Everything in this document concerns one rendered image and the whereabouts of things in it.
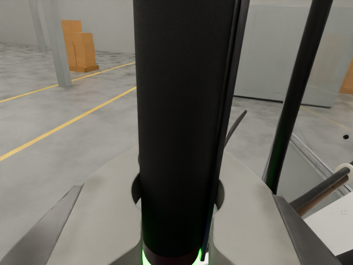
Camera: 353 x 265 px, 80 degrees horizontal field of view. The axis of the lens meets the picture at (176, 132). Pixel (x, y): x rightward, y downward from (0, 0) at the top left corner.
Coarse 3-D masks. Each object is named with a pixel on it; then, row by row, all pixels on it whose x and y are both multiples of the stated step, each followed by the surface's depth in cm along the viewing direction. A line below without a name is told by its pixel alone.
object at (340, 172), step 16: (320, 0) 11; (320, 16) 11; (304, 32) 12; (320, 32) 11; (304, 48) 12; (304, 64) 12; (304, 80) 13; (288, 96) 13; (288, 112) 14; (288, 128) 14; (272, 160) 16; (272, 176) 16; (336, 176) 28; (352, 176) 30; (320, 192) 25
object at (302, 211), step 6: (342, 180) 29; (336, 186) 28; (324, 192) 27; (330, 192) 27; (318, 198) 26; (324, 198) 27; (306, 204) 25; (312, 204) 25; (300, 210) 24; (306, 210) 24; (300, 216) 24
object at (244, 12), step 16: (240, 0) 6; (240, 16) 7; (240, 32) 7; (240, 48) 7; (224, 80) 8; (224, 96) 8; (224, 112) 8; (224, 128) 8; (224, 144) 9; (208, 192) 10; (208, 208) 10; (208, 224) 11
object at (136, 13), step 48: (144, 0) 6; (192, 0) 6; (144, 48) 7; (192, 48) 6; (144, 96) 7; (192, 96) 7; (144, 144) 8; (192, 144) 8; (144, 192) 9; (192, 192) 9; (144, 240) 11; (192, 240) 10
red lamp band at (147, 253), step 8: (200, 240) 11; (144, 248) 11; (152, 256) 11; (160, 256) 10; (184, 256) 10; (192, 256) 11; (152, 264) 11; (160, 264) 11; (168, 264) 11; (176, 264) 11; (184, 264) 11
